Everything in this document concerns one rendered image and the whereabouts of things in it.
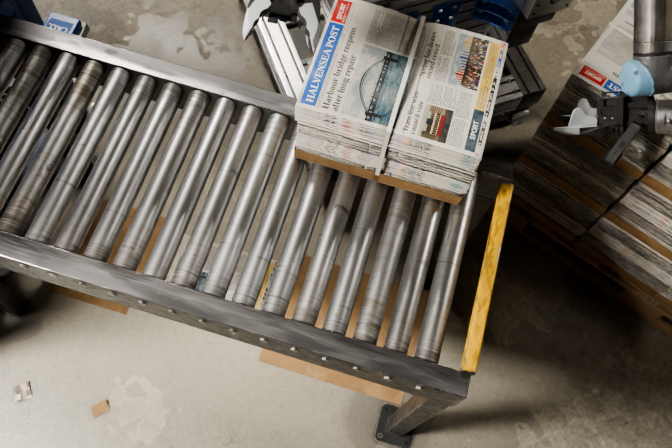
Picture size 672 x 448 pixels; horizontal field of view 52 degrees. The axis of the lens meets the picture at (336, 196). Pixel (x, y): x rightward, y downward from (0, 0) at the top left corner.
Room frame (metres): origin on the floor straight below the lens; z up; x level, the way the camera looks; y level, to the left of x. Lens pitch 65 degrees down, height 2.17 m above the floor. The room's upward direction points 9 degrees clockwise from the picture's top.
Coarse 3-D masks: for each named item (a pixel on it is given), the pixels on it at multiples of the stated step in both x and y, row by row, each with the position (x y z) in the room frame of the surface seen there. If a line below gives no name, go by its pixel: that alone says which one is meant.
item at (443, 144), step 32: (448, 32) 0.93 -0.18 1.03; (448, 64) 0.85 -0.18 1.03; (480, 64) 0.86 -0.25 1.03; (416, 96) 0.76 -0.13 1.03; (448, 96) 0.77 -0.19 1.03; (480, 96) 0.78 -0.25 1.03; (416, 128) 0.69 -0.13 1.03; (448, 128) 0.70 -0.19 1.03; (480, 128) 0.71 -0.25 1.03; (416, 160) 0.66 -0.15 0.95; (448, 160) 0.65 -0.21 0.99; (480, 160) 0.64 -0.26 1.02; (448, 192) 0.65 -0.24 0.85
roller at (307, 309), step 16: (352, 176) 0.68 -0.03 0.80; (336, 192) 0.64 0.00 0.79; (352, 192) 0.64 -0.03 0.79; (336, 208) 0.60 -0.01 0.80; (336, 224) 0.56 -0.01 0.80; (320, 240) 0.52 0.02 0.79; (336, 240) 0.53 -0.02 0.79; (320, 256) 0.48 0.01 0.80; (336, 256) 0.50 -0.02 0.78; (320, 272) 0.45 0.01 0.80; (304, 288) 0.41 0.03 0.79; (320, 288) 0.42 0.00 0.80; (304, 304) 0.38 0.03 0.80; (320, 304) 0.39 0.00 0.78; (304, 320) 0.34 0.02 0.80
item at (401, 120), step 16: (416, 32) 0.92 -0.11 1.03; (432, 32) 0.92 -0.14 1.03; (400, 48) 0.87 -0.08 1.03; (416, 48) 0.88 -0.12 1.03; (400, 64) 0.83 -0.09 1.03; (416, 64) 0.84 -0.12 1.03; (400, 80) 0.79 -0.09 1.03; (416, 80) 0.80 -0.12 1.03; (384, 96) 0.75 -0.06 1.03; (384, 112) 0.71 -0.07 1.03; (400, 112) 0.72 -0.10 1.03; (384, 128) 0.68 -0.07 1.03; (400, 128) 0.68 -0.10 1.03; (400, 144) 0.67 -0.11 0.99; (368, 160) 0.68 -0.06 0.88; (384, 160) 0.68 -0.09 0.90
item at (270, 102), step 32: (0, 32) 0.91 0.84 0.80; (32, 32) 0.92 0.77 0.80; (64, 32) 0.94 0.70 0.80; (128, 64) 0.88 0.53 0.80; (160, 64) 0.89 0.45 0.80; (224, 96) 0.83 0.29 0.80; (256, 96) 0.85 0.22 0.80; (288, 96) 0.86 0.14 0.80; (288, 128) 0.81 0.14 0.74; (512, 160) 0.78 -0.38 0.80; (480, 192) 0.74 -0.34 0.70
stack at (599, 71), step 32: (608, 32) 1.17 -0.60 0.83; (608, 64) 1.07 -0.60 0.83; (576, 96) 1.01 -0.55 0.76; (544, 128) 1.02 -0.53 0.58; (544, 160) 1.00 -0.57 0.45; (576, 160) 0.96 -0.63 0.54; (640, 160) 0.91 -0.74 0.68; (544, 192) 0.97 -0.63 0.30; (608, 192) 0.91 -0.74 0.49; (640, 192) 0.88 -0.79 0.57; (512, 224) 0.98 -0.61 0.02; (544, 224) 0.94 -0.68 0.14; (576, 224) 0.91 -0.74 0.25; (608, 224) 0.87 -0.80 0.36; (640, 224) 0.85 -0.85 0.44; (608, 256) 0.84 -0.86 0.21; (640, 256) 0.82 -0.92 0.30; (608, 288) 0.80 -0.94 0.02
